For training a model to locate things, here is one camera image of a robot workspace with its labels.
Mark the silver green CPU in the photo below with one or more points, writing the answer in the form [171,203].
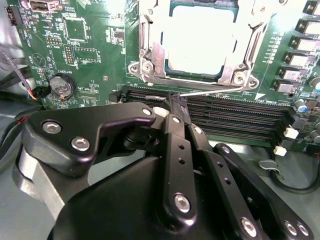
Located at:
[200,45]

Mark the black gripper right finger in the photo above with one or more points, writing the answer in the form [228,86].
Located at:
[220,172]

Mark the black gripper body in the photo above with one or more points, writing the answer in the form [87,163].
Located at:
[112,205]

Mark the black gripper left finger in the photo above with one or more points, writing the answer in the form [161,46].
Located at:
[75,130]

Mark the metal socket cover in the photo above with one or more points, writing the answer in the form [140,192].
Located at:
[158,58]

